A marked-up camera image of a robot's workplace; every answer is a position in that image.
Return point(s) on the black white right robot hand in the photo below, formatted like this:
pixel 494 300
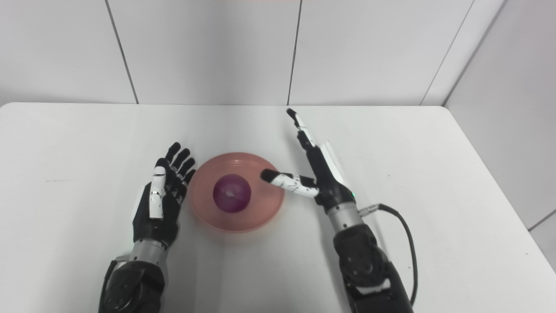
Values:
pixel 328 182

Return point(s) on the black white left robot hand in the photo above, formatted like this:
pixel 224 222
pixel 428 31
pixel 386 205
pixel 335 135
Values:
pixel 145 226

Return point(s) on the pink round plate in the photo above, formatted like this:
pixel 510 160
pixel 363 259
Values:
pixel 269 204

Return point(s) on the purple red onion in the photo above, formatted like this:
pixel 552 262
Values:
pixel 232 193

